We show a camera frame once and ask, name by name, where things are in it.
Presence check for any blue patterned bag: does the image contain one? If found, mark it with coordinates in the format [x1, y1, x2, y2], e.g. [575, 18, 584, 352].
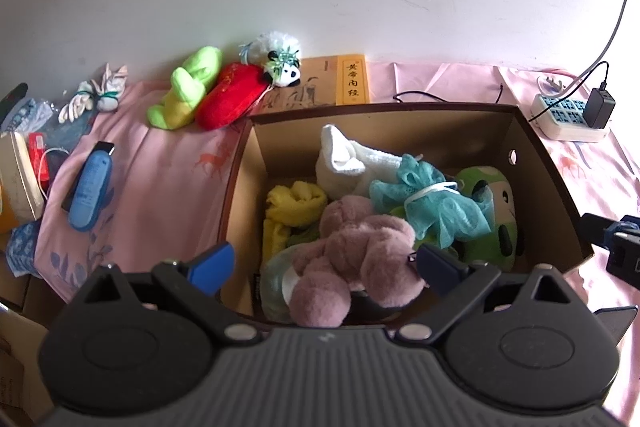
[2, 99, 57, 134]

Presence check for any brown cardboard box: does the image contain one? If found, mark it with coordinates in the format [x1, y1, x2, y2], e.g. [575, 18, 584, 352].
[217, 103, 597, 324]

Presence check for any green plush toy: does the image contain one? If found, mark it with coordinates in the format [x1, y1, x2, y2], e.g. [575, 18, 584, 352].
[415, 165, 527, 271]

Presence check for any white towel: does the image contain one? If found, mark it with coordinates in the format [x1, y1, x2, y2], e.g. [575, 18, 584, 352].
[314, 124, 407, 198]

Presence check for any yellow brown book box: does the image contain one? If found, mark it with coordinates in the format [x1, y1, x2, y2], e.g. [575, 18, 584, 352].
[259, 53, 374, 114]

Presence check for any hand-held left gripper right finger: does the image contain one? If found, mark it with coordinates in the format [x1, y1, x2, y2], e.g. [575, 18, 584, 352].
[394, 243, 576, 348]

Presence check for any white panda plush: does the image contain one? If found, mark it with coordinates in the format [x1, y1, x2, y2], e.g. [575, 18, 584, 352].
[238, 31, 303, 88]

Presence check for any yellow plush toy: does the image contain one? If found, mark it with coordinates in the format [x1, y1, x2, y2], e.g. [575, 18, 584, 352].
[263, 180, 329, 259]

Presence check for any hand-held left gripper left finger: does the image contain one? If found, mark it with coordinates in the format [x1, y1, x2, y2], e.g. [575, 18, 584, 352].
[82, 241, 262, 350]

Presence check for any blue case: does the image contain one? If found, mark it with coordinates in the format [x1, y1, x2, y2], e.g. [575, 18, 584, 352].
[66, 141, 116, 233]

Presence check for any red packet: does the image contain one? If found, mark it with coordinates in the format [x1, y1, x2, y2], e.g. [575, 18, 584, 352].
[28, 132, 51, 188]

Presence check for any blue-haired doll plush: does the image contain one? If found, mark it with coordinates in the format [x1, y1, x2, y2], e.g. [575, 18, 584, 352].
[259, 243, 322, 324]

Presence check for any dark green object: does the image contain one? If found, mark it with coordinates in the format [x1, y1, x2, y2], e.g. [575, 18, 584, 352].
[0, 82, 29, 118]

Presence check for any black charger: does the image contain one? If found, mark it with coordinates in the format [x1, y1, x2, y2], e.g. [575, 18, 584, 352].
[583, 87, 617, 129]

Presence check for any printed paper bag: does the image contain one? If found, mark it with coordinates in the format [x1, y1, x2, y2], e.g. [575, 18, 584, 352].
[0, 131, 47, 224]

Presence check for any white cable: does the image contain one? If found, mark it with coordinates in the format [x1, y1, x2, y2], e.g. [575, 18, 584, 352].
[37, 147, 72, 204]

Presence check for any teal bath pouf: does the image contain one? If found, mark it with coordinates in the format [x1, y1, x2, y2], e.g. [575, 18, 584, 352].
[369, 154, 494, 249]

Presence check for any lime green plush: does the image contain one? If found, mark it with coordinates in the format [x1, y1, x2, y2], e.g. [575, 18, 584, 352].
[147, 45, 224, 130]

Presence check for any pink plush bunny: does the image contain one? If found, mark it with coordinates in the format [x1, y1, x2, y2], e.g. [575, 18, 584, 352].
[289, 195, 427, 329]

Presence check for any black cable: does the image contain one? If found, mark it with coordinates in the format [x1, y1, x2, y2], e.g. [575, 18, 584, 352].
[392, 84, 504, 106]

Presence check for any red plush pillow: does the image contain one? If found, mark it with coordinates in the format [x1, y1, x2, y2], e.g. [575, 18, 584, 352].
[194, 62, 274, 130]

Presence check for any blue patterned cloth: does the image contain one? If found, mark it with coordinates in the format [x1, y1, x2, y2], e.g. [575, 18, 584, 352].
[5, 220, 44, 279]

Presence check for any grey cable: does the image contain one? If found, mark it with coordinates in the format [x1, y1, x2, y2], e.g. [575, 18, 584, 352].
[564, 0, 640, 98]

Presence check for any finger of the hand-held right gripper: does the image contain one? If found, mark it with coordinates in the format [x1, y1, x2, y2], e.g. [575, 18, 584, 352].
[579, 212, 626, 254]

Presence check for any white plug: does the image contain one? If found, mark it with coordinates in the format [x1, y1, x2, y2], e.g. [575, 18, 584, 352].
[536, 75, 567, 96]

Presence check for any white power strip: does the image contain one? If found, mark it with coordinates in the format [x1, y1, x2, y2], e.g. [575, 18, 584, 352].
[530, 92, 612, 143]

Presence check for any white glove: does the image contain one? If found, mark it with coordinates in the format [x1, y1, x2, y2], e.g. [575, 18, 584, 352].
[58, 91, 96, 124]

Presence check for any small white bunny plush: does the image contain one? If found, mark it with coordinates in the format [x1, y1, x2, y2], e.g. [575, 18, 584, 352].
[80, 63, 129, 113]

